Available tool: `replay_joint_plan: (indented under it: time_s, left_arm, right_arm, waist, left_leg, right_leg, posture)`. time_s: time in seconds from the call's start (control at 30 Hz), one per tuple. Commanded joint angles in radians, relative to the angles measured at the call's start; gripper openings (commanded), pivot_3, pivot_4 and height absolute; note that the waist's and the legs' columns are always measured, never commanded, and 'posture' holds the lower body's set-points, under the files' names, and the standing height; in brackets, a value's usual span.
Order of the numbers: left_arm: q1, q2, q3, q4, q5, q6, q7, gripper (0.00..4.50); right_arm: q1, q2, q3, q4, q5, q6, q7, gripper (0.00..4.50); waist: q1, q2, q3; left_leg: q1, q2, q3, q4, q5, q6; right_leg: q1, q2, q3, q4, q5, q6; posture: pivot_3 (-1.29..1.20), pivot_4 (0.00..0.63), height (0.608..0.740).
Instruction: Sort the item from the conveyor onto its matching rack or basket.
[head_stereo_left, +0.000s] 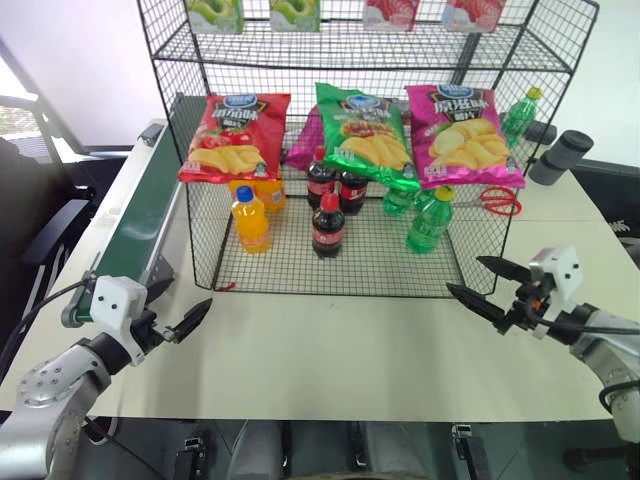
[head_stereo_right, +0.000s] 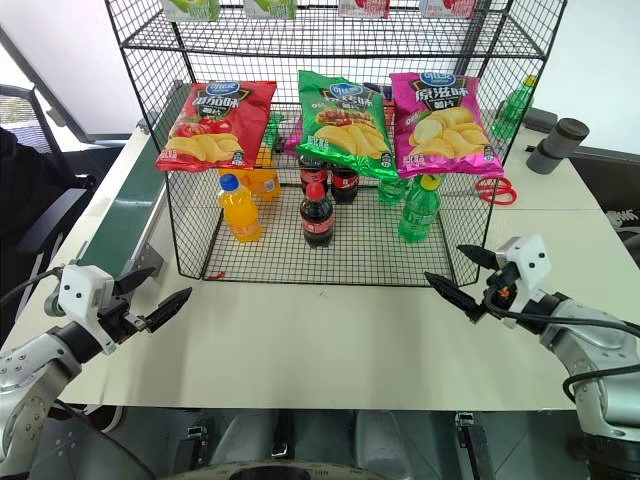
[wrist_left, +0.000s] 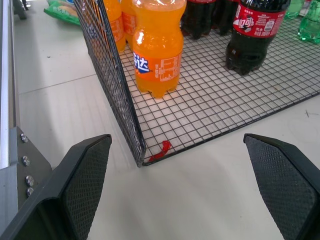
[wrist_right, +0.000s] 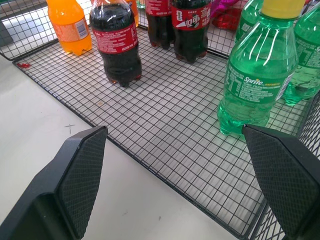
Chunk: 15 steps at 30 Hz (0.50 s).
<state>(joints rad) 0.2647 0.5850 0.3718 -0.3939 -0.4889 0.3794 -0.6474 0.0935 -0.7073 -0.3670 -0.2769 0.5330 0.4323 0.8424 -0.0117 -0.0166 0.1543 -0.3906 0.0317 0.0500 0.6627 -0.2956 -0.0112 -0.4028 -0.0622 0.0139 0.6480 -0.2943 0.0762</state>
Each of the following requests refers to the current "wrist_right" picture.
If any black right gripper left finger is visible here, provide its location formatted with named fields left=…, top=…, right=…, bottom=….
left=0, top=125, right=109, bottom=240

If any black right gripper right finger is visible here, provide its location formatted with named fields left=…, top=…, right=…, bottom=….
left=241, top=124, right=320, bottom=240

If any green Sprite bottle yellow cap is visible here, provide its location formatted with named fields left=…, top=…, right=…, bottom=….
left=216, top=0, right=306, bottom=136

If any cola bottle red label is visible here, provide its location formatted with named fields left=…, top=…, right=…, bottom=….
left=171, top=0, right=212, bottom=64
left=144, top=0, right=176, bottom=50
left=89, top=0, right=143, bottom=88

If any orange soda bottle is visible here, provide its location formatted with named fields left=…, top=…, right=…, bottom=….
left=46, top=0, right=93, bottom=57
left=124, top=0, right=140, bottom=28

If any red snack bag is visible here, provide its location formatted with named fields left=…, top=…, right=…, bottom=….
left=211, top=8, right=241, bottom=31

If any pink snack bag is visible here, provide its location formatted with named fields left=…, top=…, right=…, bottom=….
left=210, top=0, right=248, bottom=18

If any black wire shelf basket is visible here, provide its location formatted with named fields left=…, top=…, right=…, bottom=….
left=0, top=0, right=320, bottom=240

